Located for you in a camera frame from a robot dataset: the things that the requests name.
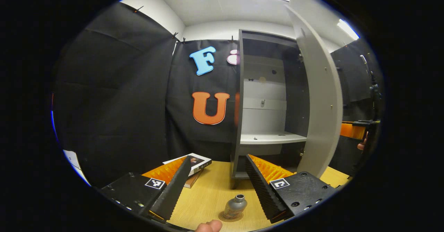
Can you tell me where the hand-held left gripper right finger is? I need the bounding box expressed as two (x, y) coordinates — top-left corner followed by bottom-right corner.
(246, 154), (337, 224)

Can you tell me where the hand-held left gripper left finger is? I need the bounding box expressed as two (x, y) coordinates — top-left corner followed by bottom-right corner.
(101, 155), (192, 222)

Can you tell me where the silver bottle colourful label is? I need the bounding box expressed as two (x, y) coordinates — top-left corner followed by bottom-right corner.
(223, 194), (248, 220)

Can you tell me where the grey cabinet door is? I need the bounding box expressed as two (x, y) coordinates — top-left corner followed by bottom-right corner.
(284, 5), (344, 179)

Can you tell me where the round brown coaster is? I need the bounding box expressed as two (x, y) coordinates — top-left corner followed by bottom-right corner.
(218, 209), (244, 223)

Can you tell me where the dark grey cabinet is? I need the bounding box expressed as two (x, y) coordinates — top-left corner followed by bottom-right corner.
(230, 29), (311, 190)

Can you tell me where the brown book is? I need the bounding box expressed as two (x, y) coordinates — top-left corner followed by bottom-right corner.
(184, 170), (205, 189)

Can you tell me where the white book dark picture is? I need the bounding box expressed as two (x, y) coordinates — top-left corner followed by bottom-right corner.
(162, 153), (212, 177)

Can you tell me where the black backdrop cloth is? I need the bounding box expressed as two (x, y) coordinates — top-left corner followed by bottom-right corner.
(52, 1), (384, 187)

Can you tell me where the small ceiling light panel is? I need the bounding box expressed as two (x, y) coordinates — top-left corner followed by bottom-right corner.
(337, 19), (360, 41)

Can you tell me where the white side desk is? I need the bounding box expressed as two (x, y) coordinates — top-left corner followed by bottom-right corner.
(62, 150), (91, 187)

